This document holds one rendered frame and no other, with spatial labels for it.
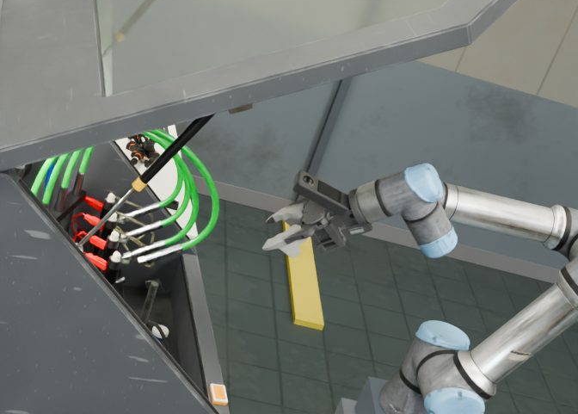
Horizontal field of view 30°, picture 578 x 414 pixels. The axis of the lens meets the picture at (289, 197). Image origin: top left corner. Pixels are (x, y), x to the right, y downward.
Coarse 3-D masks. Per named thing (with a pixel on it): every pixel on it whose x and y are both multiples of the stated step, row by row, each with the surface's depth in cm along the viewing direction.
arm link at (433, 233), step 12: (432, 216) 204; (444, 216) 207; (420, 228) 205; (432, 228) 205; (444, 228) 206; (420, 240) 208; (432, 240) 206; (444, 240) 207; (456, 240) 209; (432, 252) 208; (444, 252) 208
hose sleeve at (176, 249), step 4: (176, 244) 228; (180, 244) 228; (168, 248) 228; (172, 248) 227; (176, 248) 227; (180, 248) 227; (156, 252) 228; (160, 252) 227; (164, 252) 227; (168, 252) 227; (172, 252) 227; (176, 252) 228; (148, 256) 227; (152, 256) 227; (156, 256) 227; (160, 256) 227; (164, 256) 228; (148, 260) 227; (152, 260) 227; (156, 260) 228
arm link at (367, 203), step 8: (368, 184) 206; (360, 192) 205; (368, 192) 204; (360, 200) 204; (368, 200) 204; (376, 200) 203; (360, 208) 204; (368, 208) 204; (376, 208) 203; (368, 216) 205; (376, 216) 204; (384, 216) 205
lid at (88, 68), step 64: (64, 0) 217; (128, 0) 215; (192, 0) 208; (256, 0) 202; (320, 0) 196; (384, 0) 190; (448, 0) 181; (512, 0) 182; (0, 64) 196; (64, 64) 191; (128, 64) 190; (192, 64) 184; (256, 64) 175; (320, 64) 172; (384, 64) 173; (0, 128) 174; (64, 128) 170; (128, 128) 171
